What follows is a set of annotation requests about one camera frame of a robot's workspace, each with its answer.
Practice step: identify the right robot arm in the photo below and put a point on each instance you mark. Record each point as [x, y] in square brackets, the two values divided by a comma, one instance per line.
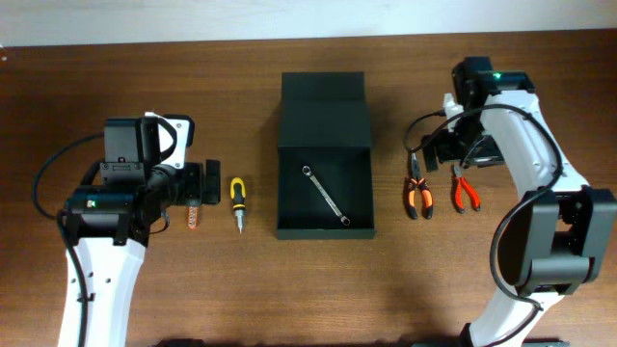
[554, 239]

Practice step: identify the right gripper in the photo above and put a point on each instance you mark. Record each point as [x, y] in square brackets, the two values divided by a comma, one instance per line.
[488, 154]

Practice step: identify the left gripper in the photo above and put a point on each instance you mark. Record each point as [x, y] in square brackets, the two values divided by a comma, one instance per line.
[193, 172]

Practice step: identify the yellow black screwdriver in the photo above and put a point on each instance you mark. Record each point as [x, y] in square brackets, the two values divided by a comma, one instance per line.
[238, 196]

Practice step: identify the orange bit holder strip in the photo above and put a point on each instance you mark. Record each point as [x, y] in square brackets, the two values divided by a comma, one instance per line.
[193, 217]

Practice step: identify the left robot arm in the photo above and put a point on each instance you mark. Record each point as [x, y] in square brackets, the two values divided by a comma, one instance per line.
[106, 223]

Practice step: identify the red diagonal cutting pliers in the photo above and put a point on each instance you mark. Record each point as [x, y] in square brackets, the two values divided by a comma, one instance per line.
[464, 190]

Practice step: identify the black open box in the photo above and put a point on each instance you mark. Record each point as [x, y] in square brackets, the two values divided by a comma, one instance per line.
[325, 124]

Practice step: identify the silver ring wrench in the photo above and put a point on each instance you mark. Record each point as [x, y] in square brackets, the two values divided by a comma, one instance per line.
[306, 170]

